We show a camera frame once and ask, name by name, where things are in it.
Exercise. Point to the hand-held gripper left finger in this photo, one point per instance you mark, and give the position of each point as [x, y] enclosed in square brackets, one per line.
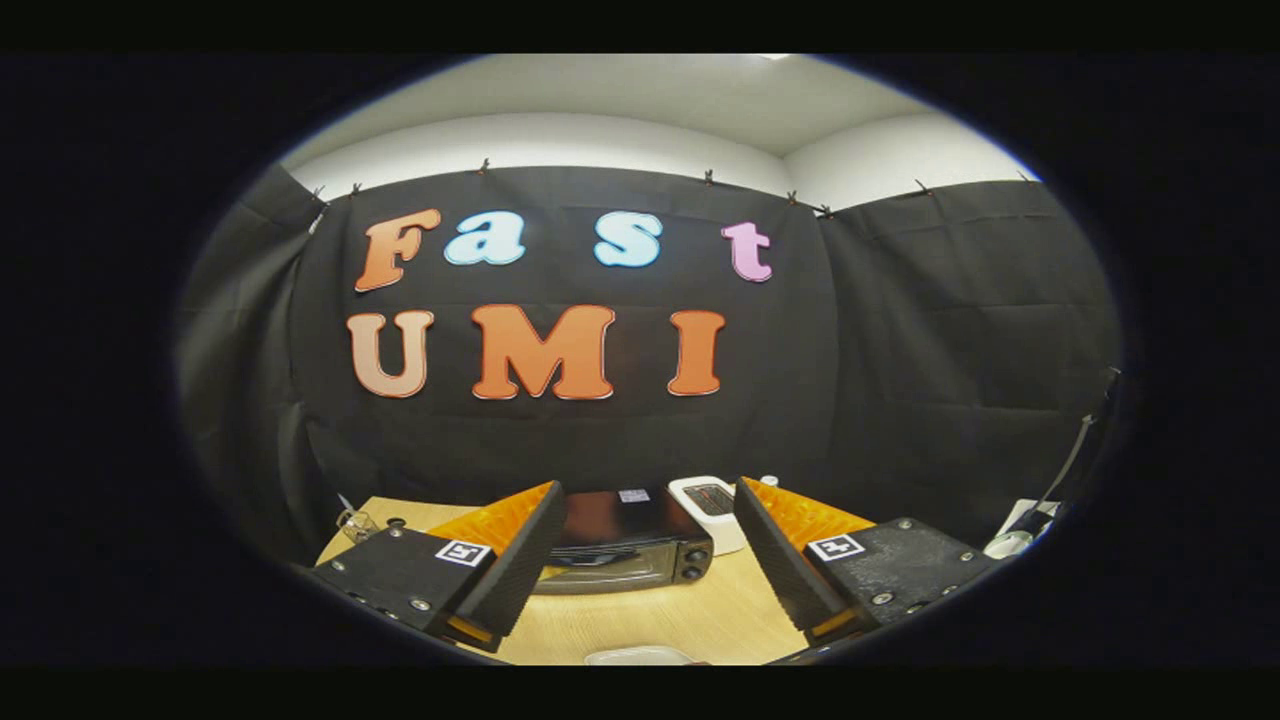
[520, 570]

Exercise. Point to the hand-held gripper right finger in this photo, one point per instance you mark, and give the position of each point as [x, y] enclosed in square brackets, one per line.
[775, 560]

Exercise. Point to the black toaster oven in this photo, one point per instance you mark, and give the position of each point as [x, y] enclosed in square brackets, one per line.
[630, 515]

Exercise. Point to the white plate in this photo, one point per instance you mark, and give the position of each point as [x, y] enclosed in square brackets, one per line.
[640, 657]

